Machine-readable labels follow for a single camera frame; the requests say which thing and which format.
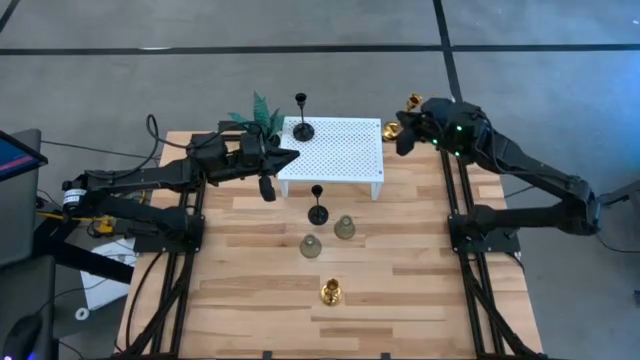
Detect white perforated metal shelf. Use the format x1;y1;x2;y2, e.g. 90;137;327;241
277;116;386;201

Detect white paper sheets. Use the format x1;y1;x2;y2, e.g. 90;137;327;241
79;237;137;312

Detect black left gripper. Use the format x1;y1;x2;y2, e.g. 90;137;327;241
191;132;302;203

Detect black desk leg bar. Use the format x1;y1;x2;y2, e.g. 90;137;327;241
33;214;135;285

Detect computer monitor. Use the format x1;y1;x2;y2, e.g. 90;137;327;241
0;129;49;184

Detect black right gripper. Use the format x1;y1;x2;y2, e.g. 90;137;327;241
396;97;489;164

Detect green artificial plant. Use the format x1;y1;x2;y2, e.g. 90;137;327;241
228;91;286;146

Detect black aluminium table frame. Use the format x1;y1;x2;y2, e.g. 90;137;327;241
117;132;549;360

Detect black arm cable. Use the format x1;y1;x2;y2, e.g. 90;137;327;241
144;113;201;154

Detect black computer mouse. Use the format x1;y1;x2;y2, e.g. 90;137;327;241
2;313;44;360

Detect tall black candlestick holder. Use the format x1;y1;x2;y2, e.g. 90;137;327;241
292;92;316;143
307;183;330;227

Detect tall gold candlestick holder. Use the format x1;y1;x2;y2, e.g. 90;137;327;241
319;277;345;307
381;93;424;143

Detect yellow clamp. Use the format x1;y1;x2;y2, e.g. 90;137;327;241
94;214;117;236

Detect grey chair base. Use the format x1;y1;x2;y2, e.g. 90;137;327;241
599;179;640;209

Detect green ribbed glass candle holder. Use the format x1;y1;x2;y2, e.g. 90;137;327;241
299;233;323;260
333;214;357;241

